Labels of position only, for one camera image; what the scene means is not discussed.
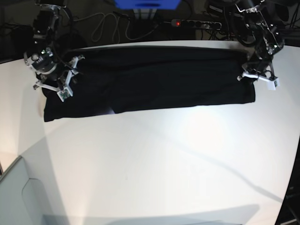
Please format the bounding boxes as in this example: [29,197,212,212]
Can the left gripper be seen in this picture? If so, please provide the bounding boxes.
[237,55,277,82]

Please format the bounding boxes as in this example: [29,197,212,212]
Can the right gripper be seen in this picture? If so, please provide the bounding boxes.
[24,50,85,94]

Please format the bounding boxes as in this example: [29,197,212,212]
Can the black T-shirt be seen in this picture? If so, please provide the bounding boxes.
[43,46,255,122]

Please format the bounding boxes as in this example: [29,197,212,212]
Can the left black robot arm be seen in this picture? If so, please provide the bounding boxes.
[231,0,285,87]

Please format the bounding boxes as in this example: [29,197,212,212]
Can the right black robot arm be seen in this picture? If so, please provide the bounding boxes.
[23,0,85,101]

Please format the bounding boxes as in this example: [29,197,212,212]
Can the grey power strip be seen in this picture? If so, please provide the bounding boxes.
[171,19,222,30]

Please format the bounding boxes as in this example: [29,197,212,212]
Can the blue box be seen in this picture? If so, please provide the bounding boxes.
[114,0,181,10]

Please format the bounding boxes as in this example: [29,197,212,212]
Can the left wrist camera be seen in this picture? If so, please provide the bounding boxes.
[267,78,280,90]

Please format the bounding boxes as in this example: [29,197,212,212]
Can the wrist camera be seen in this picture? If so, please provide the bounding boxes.
[57,87,73,102]
[267,78,280,90]

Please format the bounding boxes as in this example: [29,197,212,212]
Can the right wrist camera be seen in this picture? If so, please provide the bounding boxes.
[57,87,73,102]

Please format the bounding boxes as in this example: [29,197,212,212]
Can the grey coiled cable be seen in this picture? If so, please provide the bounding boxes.
[90,11,155,43]

